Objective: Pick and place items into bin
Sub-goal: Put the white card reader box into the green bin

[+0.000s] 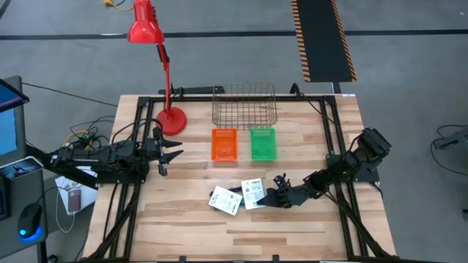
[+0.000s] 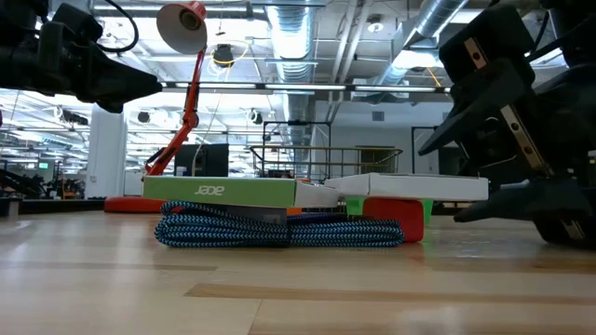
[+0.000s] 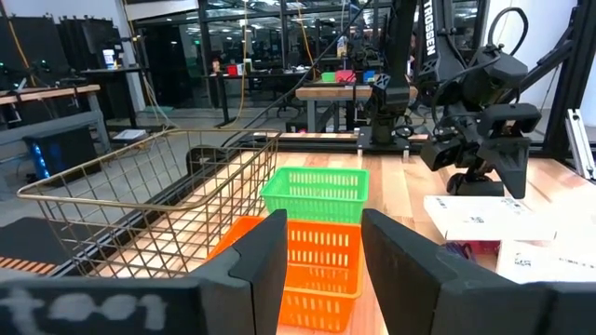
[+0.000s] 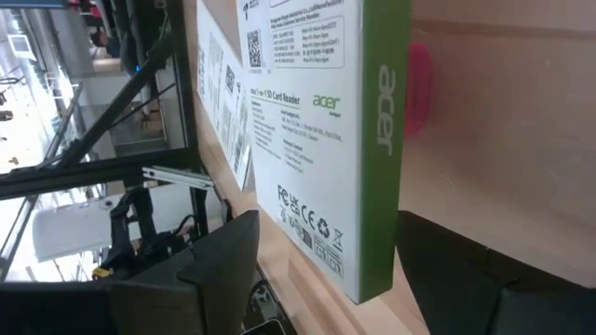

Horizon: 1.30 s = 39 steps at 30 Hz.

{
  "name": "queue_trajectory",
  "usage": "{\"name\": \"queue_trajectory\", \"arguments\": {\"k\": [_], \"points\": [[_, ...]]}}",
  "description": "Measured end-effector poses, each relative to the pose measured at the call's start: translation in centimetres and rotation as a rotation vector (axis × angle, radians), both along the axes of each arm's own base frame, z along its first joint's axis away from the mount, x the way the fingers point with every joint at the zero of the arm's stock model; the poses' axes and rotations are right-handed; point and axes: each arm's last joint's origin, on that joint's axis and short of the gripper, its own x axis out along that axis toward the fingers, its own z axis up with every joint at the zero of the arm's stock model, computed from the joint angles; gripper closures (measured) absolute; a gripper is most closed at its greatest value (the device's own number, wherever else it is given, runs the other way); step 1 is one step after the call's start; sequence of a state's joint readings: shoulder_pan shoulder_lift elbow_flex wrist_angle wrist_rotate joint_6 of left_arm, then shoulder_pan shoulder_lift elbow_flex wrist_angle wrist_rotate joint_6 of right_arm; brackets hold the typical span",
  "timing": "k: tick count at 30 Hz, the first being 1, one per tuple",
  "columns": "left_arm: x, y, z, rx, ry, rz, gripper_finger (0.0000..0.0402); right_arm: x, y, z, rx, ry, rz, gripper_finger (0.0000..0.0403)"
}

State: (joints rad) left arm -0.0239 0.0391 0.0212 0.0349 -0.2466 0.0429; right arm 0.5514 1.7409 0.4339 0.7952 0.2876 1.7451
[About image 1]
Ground computer monitor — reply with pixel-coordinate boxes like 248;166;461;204
0;75;30;167

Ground yellow floor cable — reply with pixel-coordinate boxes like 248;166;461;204
103;0;135;12

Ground white charging cable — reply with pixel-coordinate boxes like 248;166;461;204
55;186;76;234

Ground grey computer case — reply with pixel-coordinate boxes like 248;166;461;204
0;156;45;253

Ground white paper sheet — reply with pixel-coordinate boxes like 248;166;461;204
54;166;99;216

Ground red desk lamp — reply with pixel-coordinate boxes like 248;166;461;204
127;0;188;137

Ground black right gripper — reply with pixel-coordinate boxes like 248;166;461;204
257;173;312;209

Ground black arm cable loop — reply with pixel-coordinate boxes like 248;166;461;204
110;117;165;145

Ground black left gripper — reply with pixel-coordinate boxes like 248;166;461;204
144;126;184;177

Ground black mat yellow striped edges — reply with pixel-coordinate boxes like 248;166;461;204
291;0;358;83

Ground black flat bar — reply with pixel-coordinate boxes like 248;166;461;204
157;85;226;96

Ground black computer mouse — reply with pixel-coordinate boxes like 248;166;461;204
17;202;43;240

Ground wire mesh basket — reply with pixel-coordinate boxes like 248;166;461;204
211;82;279;132

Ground white printed card package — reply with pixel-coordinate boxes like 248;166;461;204
241;178;266;211
208;185;244;216

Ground black floor device with cable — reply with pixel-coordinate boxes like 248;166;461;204
430;125;468;176

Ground black diagonal strut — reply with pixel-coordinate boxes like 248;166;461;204
25;144;98;189

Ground brown smartphone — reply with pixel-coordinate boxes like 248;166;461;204
67;188;82;214

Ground black aluminium table frame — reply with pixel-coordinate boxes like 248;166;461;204
86;94;398;263

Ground yellow cable by arm base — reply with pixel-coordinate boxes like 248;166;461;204
62;130;91;147

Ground black cable along frame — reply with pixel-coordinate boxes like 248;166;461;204
298;91;337;125

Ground green plastic bin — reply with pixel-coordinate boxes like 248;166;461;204
249;127;278;162

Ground thin black floor cable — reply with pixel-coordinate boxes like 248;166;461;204
21;82;118;107

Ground orange plastic bin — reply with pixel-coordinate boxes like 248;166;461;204
211;127;239;163

